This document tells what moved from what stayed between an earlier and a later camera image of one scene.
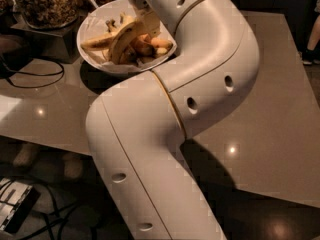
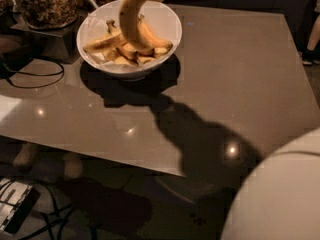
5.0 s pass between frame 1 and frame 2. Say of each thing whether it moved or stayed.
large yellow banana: moved
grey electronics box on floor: stayed
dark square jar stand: stayed
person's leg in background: stayed
